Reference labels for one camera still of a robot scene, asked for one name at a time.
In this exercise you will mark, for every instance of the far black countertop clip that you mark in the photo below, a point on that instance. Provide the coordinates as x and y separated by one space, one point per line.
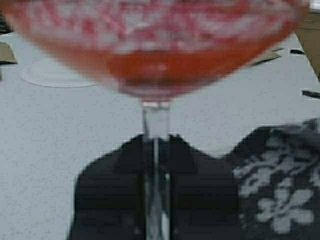
297 52

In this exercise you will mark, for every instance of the black countertop clip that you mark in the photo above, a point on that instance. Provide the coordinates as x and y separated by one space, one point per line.
297 52
311 94

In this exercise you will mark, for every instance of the wine glass with pink liquid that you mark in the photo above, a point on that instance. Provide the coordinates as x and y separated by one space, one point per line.
155 51

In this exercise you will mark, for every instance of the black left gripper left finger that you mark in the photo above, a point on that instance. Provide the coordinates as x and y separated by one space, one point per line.
109 196

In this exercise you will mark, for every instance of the black white floral cloth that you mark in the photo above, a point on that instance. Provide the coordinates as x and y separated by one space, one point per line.
277 169

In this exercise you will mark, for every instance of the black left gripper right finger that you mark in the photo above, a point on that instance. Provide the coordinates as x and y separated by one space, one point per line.
205 203

